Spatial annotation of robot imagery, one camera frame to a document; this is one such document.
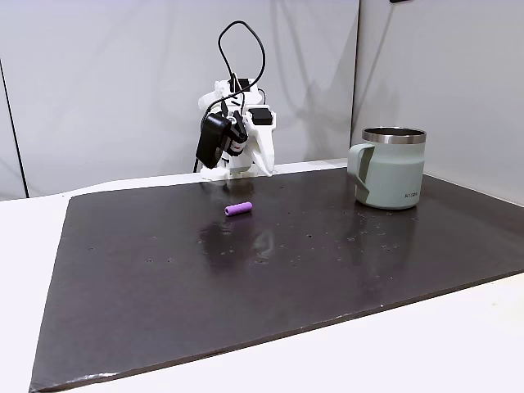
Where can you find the purple pen grip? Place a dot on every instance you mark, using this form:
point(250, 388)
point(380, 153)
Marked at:
point(238, 209)

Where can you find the black object on wall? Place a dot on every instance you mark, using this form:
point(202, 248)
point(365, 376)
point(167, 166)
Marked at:
point(401, 1)

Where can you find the black camera box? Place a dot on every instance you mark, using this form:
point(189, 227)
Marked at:
point(211, 140)

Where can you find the sage green steel mug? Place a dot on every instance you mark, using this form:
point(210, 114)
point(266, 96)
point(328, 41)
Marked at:
point(391, 172)

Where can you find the dark table mat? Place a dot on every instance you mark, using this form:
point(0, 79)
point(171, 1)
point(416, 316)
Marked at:
point(262, 266)

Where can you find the thin black wall strip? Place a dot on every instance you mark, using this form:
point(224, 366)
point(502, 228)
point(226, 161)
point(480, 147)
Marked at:
point(14, 127)

